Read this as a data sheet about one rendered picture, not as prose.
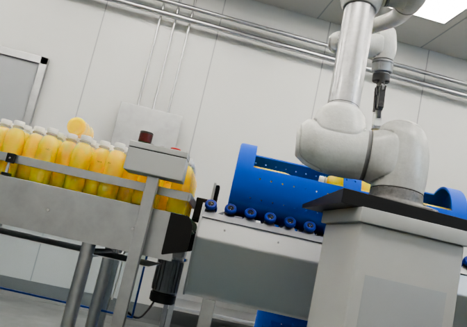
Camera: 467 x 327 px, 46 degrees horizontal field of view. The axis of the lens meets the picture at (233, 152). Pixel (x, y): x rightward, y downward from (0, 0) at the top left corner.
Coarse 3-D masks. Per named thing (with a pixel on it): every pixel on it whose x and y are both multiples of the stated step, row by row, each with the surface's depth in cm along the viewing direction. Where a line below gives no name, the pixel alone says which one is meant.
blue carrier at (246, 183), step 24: (240, 168) 204; (288, 168) 227; (240, 192) 203; (264, 192) 203; (288, 192) 203; (312, 192) 202; (456, 192) 210; (240, 216) 213; (288, 216) 206; (312, 216) 204; (456, 216) 202
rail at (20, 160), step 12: (0, 156) 196; (24, 156) 196; (48, 168) 195; (60, 168) 195; (72, 168) 196; (96, 180) 195; (108, 180) 195; (120, 180) 195; (168, 192) 195; (180, 192) 195
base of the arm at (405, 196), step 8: (376, 192) 159; (384, 192) 157; (392, 192) 156; (400, 192) 155; (408, 192) 155; (416, 192) 156; (392, 200) 154; (400, 200) 154; (408, 200) 155; (416, 200) 156; (432, 208) 162
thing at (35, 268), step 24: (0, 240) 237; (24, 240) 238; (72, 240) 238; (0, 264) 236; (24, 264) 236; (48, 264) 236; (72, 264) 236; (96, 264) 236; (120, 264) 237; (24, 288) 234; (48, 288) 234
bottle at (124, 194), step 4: (124, 172) 201; (128, 172) 200; (124, 176) 201; (128, 176) 200; (132, 176) 200; (136, 176) 201; (132, 180) 200; (120, 188) 200; (124, 188) 199; (128, 188) 199; (120, 192) 200; (124, 192) 199; (128, 192) 199; (132, 192) 200; (120, 196) 199; (124, 196) 199; (128, 196) 199; (120, 200) 199; (124, 200) 199; (128, 200) 199
